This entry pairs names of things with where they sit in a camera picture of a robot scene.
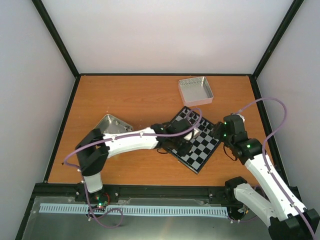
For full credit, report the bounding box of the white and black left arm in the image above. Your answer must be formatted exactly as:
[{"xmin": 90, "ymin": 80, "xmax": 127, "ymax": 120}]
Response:
[{"xmin": 75, "ymin": 118, "xmax": 200, "ymax": 202}]

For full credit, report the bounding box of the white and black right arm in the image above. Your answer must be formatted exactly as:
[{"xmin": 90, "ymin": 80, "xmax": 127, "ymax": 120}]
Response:
[{"xmin": 210, "ymin": 114, "xmax": 320, "ymax": 240}]

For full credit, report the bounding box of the black and silver chessboard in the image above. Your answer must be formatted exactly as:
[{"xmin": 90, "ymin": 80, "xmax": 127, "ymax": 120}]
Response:
[{"xmin": 162, "ymin": 117, "xmax": 220, "ymax": 174}]

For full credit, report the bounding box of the silver square tin lid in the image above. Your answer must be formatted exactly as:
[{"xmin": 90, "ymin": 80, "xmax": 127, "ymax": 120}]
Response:
[{"xmin": 178, "ymin": 76, "xmax": 214, "ymax": 107}]

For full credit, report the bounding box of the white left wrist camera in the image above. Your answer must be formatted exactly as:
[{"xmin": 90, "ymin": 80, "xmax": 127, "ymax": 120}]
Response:
[{"xmin": 183, "ymin": 127, "xmax": 201, "ymax": 141}]

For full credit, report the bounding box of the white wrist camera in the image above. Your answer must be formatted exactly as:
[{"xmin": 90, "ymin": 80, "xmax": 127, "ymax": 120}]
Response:
[
  {"xmin": 183, "ymin": 127, "xmax": 201, "ymax": 141},
  {"xmin": 234, "ymin": 114, "xmax": 245, "ymax": 122}
]

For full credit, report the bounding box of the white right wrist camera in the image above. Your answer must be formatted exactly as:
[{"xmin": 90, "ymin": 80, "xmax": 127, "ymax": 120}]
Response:
[{"xmin": 234, "ymin": 114, "xmax": 245, "ymax": 122}]

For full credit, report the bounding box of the light blue cable duct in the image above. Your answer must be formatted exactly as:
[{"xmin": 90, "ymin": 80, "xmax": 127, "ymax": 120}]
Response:
[{"xmin": 38, "ymin": 203, "xmax": 228, "ymax": 218}]

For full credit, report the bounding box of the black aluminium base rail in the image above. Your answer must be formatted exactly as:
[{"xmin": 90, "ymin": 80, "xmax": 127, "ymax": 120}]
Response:
[{"xmin": 31, "ymin": 183, "xmax": 241, "ymax": 206}]

